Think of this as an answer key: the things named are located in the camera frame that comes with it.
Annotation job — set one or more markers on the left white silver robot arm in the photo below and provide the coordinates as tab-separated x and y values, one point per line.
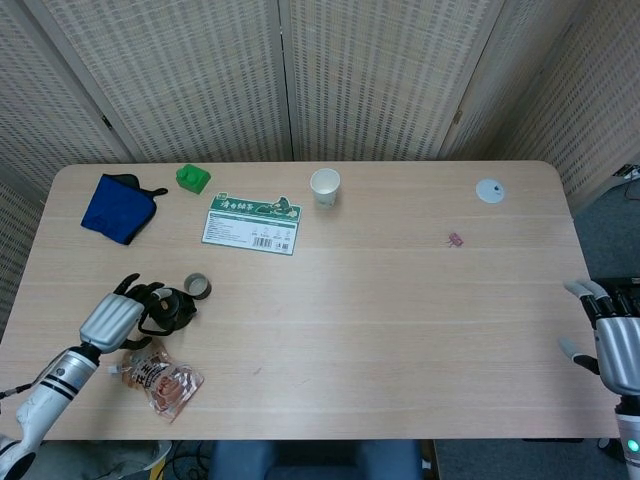
60	380

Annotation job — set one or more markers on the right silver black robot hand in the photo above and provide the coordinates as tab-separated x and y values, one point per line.
620	350

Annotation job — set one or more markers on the white round disc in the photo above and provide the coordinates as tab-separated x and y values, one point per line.
490	191

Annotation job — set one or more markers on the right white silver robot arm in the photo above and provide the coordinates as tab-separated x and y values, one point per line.
631	440

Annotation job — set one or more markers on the white paper cup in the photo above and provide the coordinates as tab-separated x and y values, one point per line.
325	192

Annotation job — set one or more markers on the blue black cloth pouch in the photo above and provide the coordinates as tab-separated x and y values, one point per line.
115	210

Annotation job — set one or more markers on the woven folding screen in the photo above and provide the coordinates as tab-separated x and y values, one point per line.
200	75

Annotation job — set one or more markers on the blue seat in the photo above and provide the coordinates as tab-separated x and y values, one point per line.
310	460

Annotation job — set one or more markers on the green white label card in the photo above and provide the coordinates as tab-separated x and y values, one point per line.
250	225

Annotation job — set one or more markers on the black teapot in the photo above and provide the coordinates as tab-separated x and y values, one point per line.
180	312

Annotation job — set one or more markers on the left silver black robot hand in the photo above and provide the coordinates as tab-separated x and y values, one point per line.
110	320

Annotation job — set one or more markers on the green toy brick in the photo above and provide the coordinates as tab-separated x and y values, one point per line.
192	180

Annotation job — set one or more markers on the pink binder clip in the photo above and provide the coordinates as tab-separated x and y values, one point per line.
455	240

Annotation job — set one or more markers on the orange snack spout pouch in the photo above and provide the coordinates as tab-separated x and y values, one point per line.
165	387

